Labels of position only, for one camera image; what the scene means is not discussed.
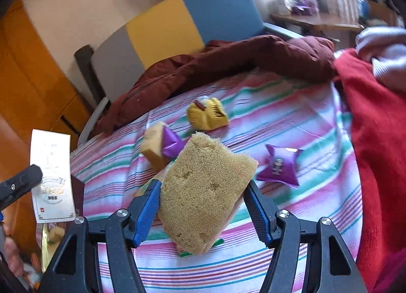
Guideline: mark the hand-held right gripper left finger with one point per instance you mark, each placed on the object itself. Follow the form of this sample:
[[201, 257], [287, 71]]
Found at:
[[147, 213]]

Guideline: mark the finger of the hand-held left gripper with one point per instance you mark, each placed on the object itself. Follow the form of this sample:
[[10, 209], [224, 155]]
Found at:
[[22, 180]]

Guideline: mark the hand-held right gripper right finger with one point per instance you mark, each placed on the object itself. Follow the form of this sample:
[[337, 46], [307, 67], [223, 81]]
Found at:
[[257, 210]]

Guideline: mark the large yellow sponge block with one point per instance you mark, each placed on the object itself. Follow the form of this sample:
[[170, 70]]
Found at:
[[203, 191]]

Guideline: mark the gold foil box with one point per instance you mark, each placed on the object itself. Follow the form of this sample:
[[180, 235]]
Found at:
[[44, 248]]

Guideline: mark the yellow green packet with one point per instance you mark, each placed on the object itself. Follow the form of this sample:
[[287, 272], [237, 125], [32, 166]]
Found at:
[[141, 190]]

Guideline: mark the striped bed sheet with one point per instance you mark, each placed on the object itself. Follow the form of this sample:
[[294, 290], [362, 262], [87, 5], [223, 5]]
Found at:
[[301, 216]]

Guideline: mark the orange wooden wardrobe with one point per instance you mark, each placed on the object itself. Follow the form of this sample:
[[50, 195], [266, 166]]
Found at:
[[28, 90]]

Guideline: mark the yellow sock bundle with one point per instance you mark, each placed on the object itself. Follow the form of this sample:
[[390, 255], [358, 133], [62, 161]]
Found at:
[[206, 118]]

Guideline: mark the red blanket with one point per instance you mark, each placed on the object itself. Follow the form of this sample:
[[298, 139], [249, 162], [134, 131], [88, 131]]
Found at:
[[374, 153]]

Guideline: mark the maroon puffer jacket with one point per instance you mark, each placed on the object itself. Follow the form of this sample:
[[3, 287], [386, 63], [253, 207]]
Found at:
[[222, 61]]

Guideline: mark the magenta cloth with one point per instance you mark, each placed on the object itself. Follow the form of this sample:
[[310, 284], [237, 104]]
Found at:
[[393, 283]]

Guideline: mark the wooden desk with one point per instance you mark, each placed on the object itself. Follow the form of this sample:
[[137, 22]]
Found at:
[[317, 21]]

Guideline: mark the white lilac cloth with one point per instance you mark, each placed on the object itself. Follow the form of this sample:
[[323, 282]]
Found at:
[[380, 45]]

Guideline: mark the blue round object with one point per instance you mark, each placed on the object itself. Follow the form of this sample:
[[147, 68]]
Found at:
[[363, 4]]

